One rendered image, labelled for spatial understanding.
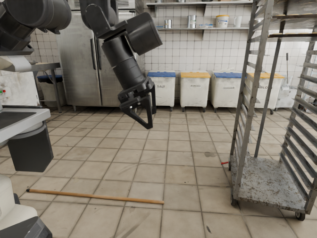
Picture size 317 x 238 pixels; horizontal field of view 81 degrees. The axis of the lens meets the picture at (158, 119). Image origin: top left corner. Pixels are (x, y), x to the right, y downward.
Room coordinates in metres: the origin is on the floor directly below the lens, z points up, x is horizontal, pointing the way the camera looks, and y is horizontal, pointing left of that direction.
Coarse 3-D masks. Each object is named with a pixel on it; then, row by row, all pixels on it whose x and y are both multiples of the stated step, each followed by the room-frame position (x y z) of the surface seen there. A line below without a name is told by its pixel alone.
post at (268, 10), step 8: (272, 0) 1.09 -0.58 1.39; (272, 8) 1.09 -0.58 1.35; (264, 16) 1.11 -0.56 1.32; (264, 24) 1.09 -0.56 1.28; (264, 32) 1.09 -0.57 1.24; (264, 40) 1.09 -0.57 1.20; (264, 48) 1.09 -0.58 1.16; (256, 64) 1.10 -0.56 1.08; (256, 72) 1.09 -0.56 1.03; (256, 80) 1.09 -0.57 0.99; (256, 88) 1.09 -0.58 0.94; (256, 96) 1.09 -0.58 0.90; (248, 112) 1.10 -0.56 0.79; (248, 120) 1.09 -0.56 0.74; (248, 128) 1.09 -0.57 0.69; (248, 136) 1.09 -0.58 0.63; (240, 160) 1.09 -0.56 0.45; (240, 168) 1.09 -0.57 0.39; (240, 176) 1.09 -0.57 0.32; (240, 184) 1.09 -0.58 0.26
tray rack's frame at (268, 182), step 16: (256, 0) 1.67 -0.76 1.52; (272, 80) 1.62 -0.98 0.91; (304, 80) 1.53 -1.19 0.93; (240, 96) 1.67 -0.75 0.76; (256, 144) 1.63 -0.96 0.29; (256, 160) 1.57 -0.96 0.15; (272, 160) 1.57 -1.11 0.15; (256, 176) 1.32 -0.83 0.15; (272, 176) 1.32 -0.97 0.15; (288, 176) 1.32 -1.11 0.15; (240, 192) 1.13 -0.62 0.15; (256, 192) 1.13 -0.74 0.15; (272, 192) 1.13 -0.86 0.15; (288, 192) 1.13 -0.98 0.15; (288, 208) 0.99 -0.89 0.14; (304, 208) 0.98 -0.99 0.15
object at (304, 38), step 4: (272, 36) 1.09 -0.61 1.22; (276, 36) 1.09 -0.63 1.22; (280, 36) 1.08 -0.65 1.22; (284, 36) 1.08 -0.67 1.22; (288, 36) 1.07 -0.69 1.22; (292, 36) 1.07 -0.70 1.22; (296, 36) 1.06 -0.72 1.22; (300, 36) 1.05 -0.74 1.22; (304, 36) 1.05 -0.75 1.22; (308, 36) 1.04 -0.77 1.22; (312, 36) 1.04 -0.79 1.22; (316, 36) 1.03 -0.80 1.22; (268, 40) 1.38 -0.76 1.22; (272, 40) 1.38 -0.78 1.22; (276, 40) 1.38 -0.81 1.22; (280, 40) 1.38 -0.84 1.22; (284, 40) 1.38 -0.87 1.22; (288, 40) 1.38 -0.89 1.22; (292, 40) 1.38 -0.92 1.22; (296, 40) 1.38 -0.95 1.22; (300, 40) 1.38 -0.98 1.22; (304, 40) 1.38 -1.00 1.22; (308, 40) 1.38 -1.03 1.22; (312, 40) 1.38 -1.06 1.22; (316, 40) 1.38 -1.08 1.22
